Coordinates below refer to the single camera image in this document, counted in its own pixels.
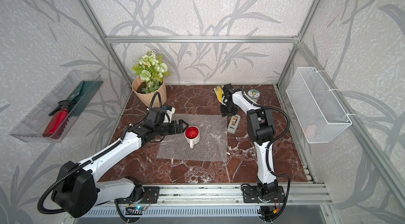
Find beige ribbed flower pot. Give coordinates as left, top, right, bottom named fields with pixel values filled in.
left=132, top=77, right=167, bottom=107

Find yellow white work glove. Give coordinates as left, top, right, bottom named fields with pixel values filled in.
left=214, top=85, right=224, bottom=105

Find sunflower label tin can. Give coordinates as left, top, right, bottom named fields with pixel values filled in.
left=247, top=89, right=261, bottom=102

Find green white artificial flowers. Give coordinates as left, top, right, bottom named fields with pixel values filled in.
left=131, top=50, right=171, bottom=94

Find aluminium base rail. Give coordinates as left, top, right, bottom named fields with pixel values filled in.
left=66, top=183, right=333, bottom=207

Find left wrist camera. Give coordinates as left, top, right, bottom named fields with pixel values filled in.
left=162, top=106, right=176, bottom=123

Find red spray bottle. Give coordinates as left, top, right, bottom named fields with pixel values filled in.
left=42, top=100, right=76, bottom=140

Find clear plastic wall bin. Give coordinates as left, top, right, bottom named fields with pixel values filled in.
left=9, top=70, right=103, bottom=143

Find aluminium cage frame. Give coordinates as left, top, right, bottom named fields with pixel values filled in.
left=77, top=0, right=405, bottom=207

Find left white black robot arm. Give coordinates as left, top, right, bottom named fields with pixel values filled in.
left=37, top=103, right=189, bottom=218

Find white mug red inside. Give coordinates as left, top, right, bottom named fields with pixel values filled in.
left=184, top=126, right=200, bottom=149

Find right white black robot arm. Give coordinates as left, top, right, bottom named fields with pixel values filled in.
left=215, top=84, right=291, bottom=202

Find dark green trowel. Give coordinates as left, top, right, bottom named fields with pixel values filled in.
left=66, top=81, right=95, bottom=117

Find white wire mesh basket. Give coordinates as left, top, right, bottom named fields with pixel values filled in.
left=286, top=67, right=352, bottom=144

